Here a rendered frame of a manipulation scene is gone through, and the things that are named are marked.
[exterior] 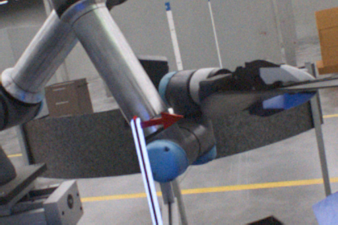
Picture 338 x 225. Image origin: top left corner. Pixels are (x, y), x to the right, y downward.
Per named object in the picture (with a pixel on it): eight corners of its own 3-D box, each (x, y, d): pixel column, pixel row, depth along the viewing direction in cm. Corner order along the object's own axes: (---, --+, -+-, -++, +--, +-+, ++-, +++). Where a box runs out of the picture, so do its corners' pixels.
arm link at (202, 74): (187, 70, 80) (192, 113, 80) (203, 69, 76) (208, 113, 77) (216, 66, 84) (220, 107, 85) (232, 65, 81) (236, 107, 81)
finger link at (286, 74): (330, 58, 64) (280, 64, 71) (307, 61, 60) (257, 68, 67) (333, 78, 64) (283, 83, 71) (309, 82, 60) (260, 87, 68)
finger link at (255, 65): (284, 55, 65) (243, 62, 72) (278, 56, 64) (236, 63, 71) (288, 85, 65) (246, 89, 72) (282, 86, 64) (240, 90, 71)
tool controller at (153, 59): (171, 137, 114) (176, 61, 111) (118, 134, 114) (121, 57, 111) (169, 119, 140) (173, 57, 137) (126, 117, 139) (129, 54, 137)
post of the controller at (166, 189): (175, 202, 111) (160, 131, 108) (164, 205, 111) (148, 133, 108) (174, 198, 114) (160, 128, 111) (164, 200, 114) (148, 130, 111)
